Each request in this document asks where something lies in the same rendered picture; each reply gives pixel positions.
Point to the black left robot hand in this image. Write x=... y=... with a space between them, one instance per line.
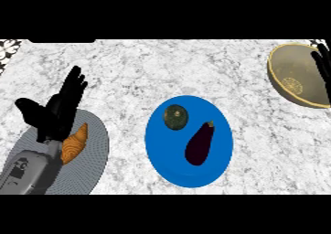
x=59 y=109

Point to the orange croissant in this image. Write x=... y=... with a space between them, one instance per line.
x=74 y=144

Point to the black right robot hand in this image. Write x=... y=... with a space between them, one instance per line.
x=326 y=71

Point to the blue plate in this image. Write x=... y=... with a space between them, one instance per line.
x=189 y=141

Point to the grey round placemat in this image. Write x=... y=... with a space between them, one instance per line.
x=88 y=152

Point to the tan bowl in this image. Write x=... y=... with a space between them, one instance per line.
x=295 y=77

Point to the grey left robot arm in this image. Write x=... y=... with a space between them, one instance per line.
x=25 y=170

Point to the purple eggplant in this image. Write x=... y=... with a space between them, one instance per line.
x=199 y=144

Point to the green squash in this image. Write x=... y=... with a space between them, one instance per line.
x=176 y=117

